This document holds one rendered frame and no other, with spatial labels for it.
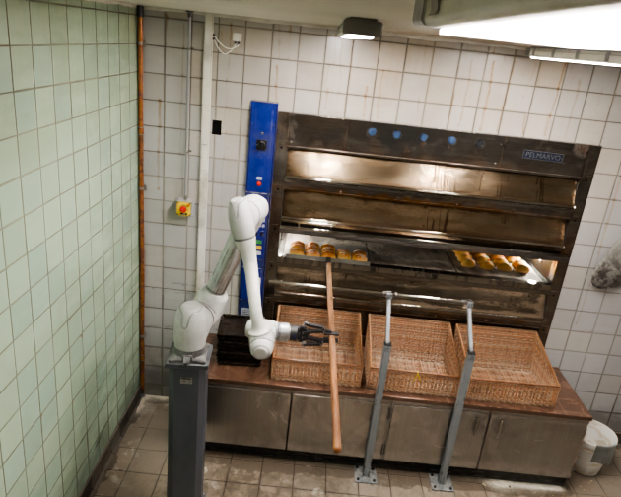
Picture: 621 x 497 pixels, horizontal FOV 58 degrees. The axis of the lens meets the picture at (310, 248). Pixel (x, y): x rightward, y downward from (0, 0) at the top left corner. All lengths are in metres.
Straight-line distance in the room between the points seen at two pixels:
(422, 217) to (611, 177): 1.15
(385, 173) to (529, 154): 0.87
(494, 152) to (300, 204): 1.22
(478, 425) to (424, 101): 1.98
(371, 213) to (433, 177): 0.44
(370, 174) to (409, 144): 0.29
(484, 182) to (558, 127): 0.52
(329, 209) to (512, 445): 1.84
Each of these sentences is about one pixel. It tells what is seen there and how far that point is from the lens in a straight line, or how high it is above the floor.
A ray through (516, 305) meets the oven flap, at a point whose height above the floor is 1.01.
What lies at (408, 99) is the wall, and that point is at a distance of 3.43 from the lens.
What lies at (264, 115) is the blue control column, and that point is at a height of 2.07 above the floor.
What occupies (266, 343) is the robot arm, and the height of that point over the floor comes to 1.25.
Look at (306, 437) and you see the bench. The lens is 3.66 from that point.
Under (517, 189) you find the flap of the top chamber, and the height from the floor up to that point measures 1.79.
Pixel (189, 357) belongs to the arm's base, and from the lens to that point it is 2.80.
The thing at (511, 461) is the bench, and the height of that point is 0.20.
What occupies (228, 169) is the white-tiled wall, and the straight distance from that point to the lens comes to 3.51.
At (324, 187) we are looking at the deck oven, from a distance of 3.49.
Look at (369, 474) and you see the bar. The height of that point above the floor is 0.02.
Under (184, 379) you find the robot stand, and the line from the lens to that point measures 2.87.
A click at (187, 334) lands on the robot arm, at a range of 2.75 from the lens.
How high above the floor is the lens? 2.53
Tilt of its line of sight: 21 degrees down
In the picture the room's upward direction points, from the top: 6 degrees clockwise
